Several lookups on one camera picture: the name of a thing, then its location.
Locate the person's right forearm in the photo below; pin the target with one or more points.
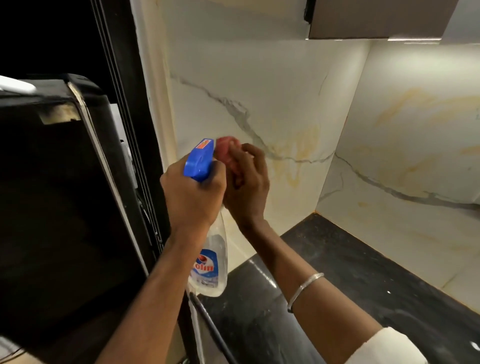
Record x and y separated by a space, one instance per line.
300 296

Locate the brown wall cabinet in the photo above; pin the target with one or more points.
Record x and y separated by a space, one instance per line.
378 17

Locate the pink cleaning cloth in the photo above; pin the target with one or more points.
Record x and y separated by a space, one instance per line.
225 148

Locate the under-cabinet light strip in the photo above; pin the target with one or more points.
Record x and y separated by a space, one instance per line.
414 39

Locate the white sleeve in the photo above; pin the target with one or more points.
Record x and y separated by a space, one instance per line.
386 348

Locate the person's right fingers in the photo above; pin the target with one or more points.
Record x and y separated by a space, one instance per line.
249 159

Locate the person's right hand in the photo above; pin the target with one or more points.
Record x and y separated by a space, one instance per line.
247 195

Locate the person's left forearm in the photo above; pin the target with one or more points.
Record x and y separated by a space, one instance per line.
157 300

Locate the person's left fingers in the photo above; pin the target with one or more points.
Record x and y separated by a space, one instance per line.
219 180

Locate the person's left hand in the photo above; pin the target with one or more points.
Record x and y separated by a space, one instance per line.
191 202

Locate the black tall frame panel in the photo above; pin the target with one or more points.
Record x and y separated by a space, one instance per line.
127 67

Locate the clear spray bottle blue trigger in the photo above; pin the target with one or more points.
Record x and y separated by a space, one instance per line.
198 161

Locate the white object on refrigerator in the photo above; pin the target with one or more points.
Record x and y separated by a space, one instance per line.
15 85

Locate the black refrigerator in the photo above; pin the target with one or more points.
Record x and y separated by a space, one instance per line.
56 206

